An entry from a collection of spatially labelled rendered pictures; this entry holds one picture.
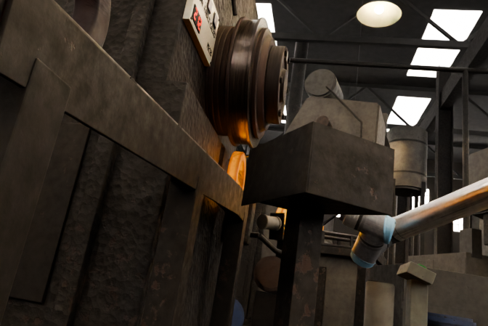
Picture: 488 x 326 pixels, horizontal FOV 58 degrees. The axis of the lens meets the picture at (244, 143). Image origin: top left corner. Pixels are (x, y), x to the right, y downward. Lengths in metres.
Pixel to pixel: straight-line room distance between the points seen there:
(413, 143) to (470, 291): 7.22
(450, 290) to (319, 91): 2.24
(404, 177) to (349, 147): 9.48
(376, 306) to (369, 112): 2.64
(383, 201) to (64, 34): 0.66
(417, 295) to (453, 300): 1.49
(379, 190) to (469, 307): 2.79
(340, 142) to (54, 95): 0.57
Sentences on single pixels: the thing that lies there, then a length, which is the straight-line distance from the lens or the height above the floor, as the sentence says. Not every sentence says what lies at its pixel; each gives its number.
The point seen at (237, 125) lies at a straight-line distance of 1.46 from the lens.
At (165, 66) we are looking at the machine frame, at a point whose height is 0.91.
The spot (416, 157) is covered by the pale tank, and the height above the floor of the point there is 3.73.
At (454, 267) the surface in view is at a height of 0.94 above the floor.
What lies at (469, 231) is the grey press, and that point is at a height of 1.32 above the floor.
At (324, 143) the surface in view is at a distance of 0.84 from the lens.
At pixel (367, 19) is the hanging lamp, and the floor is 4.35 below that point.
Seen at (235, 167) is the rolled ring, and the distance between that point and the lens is 1.42.
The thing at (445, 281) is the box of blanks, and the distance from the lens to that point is 3.57.
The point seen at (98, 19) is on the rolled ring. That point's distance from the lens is 0.57.
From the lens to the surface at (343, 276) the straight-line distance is 4.04.
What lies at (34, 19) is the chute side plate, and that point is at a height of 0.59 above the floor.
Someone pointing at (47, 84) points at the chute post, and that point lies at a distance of 0.44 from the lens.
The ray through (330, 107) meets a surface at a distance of 4.48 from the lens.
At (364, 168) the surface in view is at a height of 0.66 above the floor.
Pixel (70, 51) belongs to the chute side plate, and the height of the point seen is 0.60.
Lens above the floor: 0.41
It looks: 18 degrees up
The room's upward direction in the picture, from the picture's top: 9 degrees clockwise
